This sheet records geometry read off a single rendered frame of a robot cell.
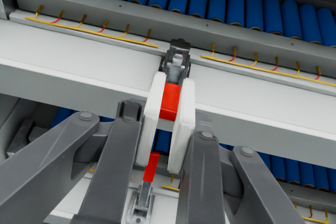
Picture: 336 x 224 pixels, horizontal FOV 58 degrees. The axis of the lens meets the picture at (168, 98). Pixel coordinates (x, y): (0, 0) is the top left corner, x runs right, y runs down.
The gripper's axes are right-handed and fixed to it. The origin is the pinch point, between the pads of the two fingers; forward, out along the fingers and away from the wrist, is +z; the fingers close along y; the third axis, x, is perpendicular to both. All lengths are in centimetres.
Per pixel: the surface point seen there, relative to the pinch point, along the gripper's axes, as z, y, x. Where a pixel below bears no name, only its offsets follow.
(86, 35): 11.0, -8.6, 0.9
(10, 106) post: 16.0, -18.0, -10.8
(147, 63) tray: 10.2, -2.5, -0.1
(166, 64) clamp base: 7.4, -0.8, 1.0
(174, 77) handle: 5.7, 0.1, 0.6
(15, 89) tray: 8.5, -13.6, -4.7
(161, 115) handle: 1.0, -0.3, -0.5
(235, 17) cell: 15.3, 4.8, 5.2
